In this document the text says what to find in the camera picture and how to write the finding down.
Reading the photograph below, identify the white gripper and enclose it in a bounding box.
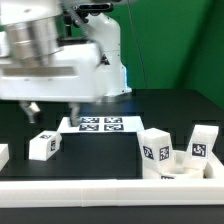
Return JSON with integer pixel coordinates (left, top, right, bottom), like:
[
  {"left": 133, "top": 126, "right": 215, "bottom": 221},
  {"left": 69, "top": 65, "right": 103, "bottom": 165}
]
[{"left": 0, "top": 43, "right": 102, "bottom": 127}]

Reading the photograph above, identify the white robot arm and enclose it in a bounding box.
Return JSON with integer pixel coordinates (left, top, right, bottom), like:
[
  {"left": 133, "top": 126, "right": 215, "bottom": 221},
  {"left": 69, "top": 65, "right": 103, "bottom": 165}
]
[{"left": 0, "top": 0, "right": 131, "bottom": 126}]

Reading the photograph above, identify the white left fence bar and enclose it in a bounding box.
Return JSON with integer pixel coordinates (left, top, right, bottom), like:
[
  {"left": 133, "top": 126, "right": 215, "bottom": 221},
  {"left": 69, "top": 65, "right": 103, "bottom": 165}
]
[{"left": 0, "top": 144, "right": 9, "bottom": 171}]

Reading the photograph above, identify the white marker sheet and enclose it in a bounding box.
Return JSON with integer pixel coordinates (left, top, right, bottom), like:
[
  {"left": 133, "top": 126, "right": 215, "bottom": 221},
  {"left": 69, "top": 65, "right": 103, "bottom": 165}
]
[{"left": 58, "top": 116, "right": 144, "bottom": 133}]

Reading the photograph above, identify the white front fence bar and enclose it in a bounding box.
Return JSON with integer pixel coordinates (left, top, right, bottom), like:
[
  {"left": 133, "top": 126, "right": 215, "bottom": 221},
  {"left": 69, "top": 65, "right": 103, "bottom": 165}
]
[{"left": 0, "top": 179, "right": 224, "bottom": 208}]

